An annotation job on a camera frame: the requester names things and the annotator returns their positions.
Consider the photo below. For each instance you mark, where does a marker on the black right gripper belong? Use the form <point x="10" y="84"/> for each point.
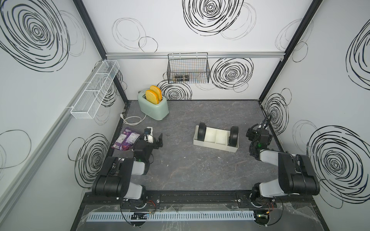
<point x="248" y="132"/>

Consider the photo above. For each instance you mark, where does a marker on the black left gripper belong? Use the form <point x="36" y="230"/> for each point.
<point x="159" y="144"/>

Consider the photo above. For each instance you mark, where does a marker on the cream divided storage organizer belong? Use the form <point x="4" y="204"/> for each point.
<point x="216" y="139"/>

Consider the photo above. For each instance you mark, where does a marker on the long black leather belt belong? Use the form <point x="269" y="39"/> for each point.
<point x="201" y="131"/>

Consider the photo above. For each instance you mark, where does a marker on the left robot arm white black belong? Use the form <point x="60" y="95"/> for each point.
<point x="114" y="178"/>

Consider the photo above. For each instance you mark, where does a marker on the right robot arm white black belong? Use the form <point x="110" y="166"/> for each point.
<point x="295" y="172"/>

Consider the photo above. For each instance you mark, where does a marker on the mint green toaster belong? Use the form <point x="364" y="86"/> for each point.
<point x="157" y="112"/>

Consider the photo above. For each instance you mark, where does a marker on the purple snack packet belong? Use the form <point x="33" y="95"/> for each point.
<point x="126" y="140"/>

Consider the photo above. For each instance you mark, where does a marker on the front yellow toast slice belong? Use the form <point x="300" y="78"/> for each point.
<point x="152" y="97"/>

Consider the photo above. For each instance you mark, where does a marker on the yellow toast slice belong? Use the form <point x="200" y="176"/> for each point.
<point x="158" y="92"/>
<point x="152" y="97"/>

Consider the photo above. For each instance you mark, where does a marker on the rear yellow toast slice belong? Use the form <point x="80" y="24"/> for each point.
<point x="158" y="92"/>

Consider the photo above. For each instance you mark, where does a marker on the dark item in basket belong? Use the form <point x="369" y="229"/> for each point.
<point x="181" y="78"/>

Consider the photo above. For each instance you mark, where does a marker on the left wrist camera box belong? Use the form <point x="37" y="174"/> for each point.
<point x="148" y="137"/>

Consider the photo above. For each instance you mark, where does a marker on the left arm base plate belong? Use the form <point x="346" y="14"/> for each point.
<point x="150" y="202"/>

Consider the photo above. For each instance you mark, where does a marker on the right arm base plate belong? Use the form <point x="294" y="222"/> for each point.
<point x="245" y="199"/>

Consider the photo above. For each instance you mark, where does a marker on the white mesh wall shelf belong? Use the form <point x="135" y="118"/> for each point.
<point x="96" y="90"/>

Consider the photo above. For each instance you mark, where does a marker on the black wire wall basket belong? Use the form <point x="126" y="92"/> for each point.
<point x="195" y="65"/>

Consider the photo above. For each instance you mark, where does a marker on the slotted grey cable duct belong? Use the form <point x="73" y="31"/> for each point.
<point x="171" y="216"/>

